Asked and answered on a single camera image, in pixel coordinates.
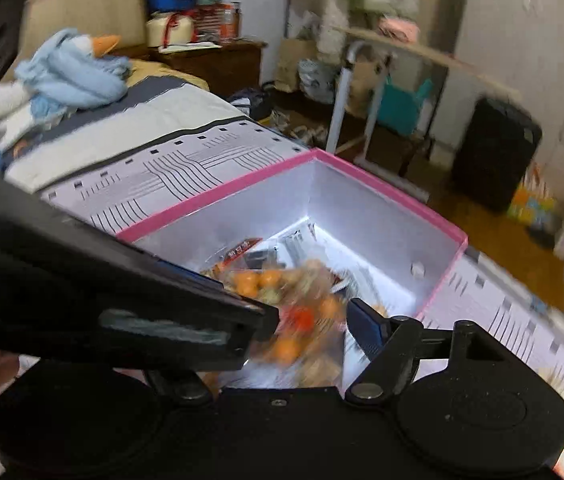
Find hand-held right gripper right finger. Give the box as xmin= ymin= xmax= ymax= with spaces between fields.
xmin=344 ymin=298 xmax=518 ymax=407

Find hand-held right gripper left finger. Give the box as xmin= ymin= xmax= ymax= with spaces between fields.
xmin=142 ymin=370 xmax=213 ymax=405

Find clear bag of mixed snacks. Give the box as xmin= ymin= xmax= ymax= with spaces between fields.
xmin=202 ymin=260 xmax=388 ymax=391

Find pink-rimmed white cardboard box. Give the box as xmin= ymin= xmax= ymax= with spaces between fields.
xmin=116 ymin=147 xmax=469 ymax=391

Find red label snack packet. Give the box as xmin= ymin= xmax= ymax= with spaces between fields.
xmin=212 ymin=237 xmax=263 ymax=272

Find beige headboard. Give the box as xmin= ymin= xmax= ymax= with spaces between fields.
xmin=17 ymin=0 xmax=163 ymax=57

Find blue plush goose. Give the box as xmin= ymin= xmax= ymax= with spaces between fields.
xmin=0 ymin=29 xmax=131 ymax=161

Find striped patterned blanket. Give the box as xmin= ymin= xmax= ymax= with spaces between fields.
xmin=0 ymin=72 xmax=564 ymax=480

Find white box with red ribbon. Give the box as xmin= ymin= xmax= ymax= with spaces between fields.
xmin=144 ymin=12 xmax=198 ymax=47

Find white papers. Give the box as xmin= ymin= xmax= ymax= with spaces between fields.
xmin=158 ymin=40 xmax=224 ymax=54

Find pair of shoes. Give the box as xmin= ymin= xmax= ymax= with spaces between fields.
xmin=269 ymin=110 xmax=328 ymax=147

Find colourful printed bag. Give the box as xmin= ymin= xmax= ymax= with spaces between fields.
xmin=507 ymin=165 xmax=559 ymax=224

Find dark backpack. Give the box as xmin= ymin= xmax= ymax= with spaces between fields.
xmin=227 ymin=87 xmax=278 ymax=119

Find black suitcase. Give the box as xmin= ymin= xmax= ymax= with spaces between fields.
xmin=452 ymin=97 xmax=543 ymax=212

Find teal bag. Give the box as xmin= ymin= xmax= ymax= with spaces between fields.
xmin=378 ymin=77 xmax=436 ymax=137

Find red striped box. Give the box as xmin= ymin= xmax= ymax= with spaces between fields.
xmin=197 ymin=2 xmax=241 ymax=44

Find wooden nightstand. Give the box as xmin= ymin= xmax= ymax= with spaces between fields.
xmin=149 ymin=40 xmax=268 ymax=102

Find white plastic bag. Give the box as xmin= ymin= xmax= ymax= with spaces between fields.
xmin=298 ymin=59 xmax=338 ymax=104

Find rolling side table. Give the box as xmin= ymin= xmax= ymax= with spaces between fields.
xmin=326 ymin=25 xmax=523 ymax=197

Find white wardrobe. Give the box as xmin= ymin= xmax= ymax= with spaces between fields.
xmin=454 ymin=0 xmax=564 ymax=171

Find white fluffy post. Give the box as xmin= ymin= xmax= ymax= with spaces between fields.
xmin=319 ymin=0 xmax=358 ymax=59

